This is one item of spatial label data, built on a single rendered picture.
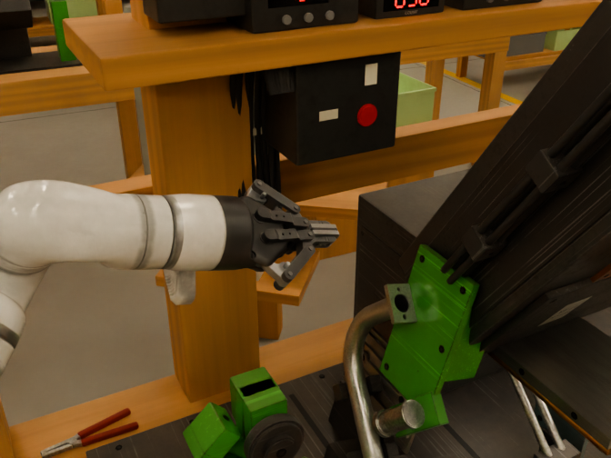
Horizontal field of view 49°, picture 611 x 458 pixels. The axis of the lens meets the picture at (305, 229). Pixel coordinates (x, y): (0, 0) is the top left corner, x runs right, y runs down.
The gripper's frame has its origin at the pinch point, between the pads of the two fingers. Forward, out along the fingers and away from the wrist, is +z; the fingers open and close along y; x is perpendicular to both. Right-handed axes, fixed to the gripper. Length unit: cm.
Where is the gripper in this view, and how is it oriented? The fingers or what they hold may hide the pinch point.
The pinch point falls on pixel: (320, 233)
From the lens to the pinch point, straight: 74.7
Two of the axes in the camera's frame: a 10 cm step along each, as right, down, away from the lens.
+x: -5.0, 5.4, 6.8
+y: -3.1, -8.4, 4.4
